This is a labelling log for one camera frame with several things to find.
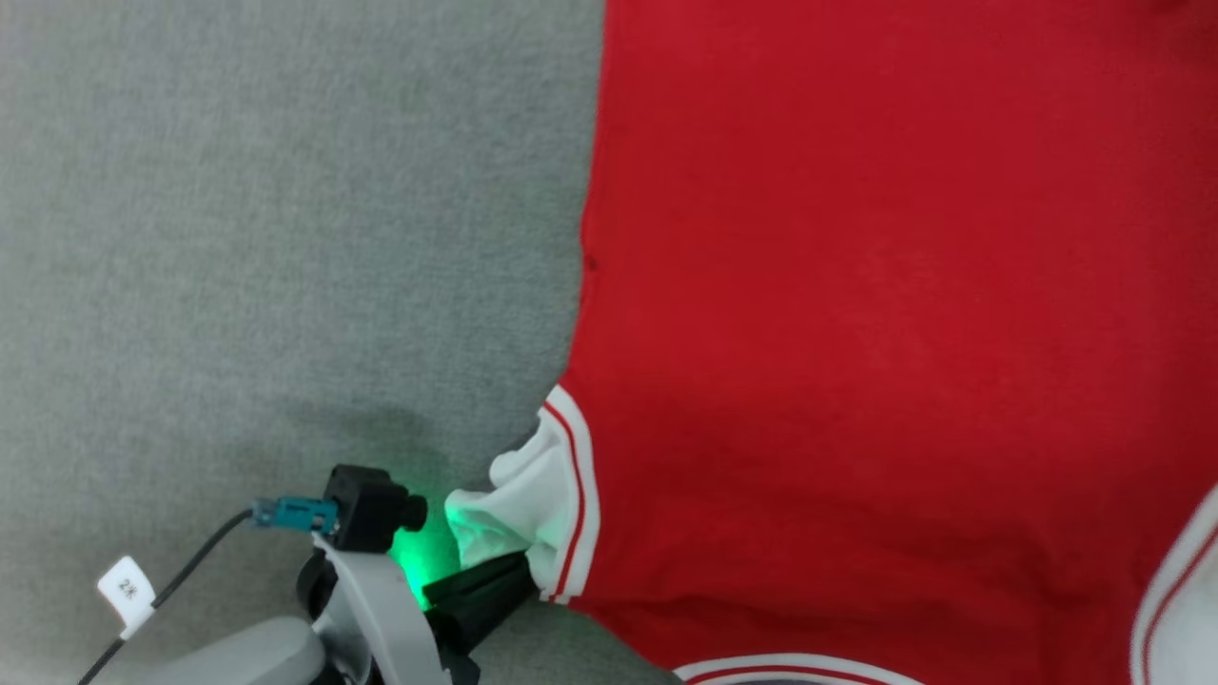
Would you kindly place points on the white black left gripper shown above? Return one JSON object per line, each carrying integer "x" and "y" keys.
{"x": 376, "y": 618}

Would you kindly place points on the red shirt with white trim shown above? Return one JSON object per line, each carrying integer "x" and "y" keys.
{"x": 856, "y": 333}

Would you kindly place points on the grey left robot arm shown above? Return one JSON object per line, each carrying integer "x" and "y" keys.
{"x": 247, "y": 656}

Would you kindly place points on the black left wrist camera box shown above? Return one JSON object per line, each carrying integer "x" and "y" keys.
{"x": 366, "y": 504}

